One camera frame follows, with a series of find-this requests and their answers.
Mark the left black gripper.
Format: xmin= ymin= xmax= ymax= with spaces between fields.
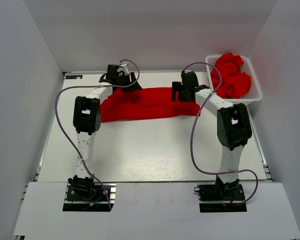
xmin=116 ymin=71 xmax=143 ymax=92

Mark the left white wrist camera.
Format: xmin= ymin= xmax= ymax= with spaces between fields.
xmin=117 ymin=61 xmax=129 ymax=76

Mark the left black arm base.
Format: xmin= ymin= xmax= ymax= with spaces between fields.
xmin=62 ymin=176 xmax=116 ymax=212

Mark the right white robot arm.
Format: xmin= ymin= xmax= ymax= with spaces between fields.
xmin=171 ymin=70 xmax=252 ymax=200

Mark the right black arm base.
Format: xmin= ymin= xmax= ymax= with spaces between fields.
xmin=193 ymin=184 xmax=247 ymax=213

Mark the red t shirts pile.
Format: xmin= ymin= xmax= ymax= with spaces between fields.
xmin=214 ymin=53 xmax=252 ymax=99

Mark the white plastic basket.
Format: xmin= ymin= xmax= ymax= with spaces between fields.
xmin=205 ymin=55 xmax=262 ymax=105

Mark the red t shirt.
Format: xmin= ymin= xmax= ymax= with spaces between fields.
xmin=100 ymin=87 xmax=200 ymax=123

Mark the blue table label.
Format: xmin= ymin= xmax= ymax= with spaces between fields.
xmin=65 ymin=75 xmax=83 ymax=80

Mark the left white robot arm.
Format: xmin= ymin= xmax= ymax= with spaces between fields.
xmin=73 ymin=59 xmax=142 ymax=179

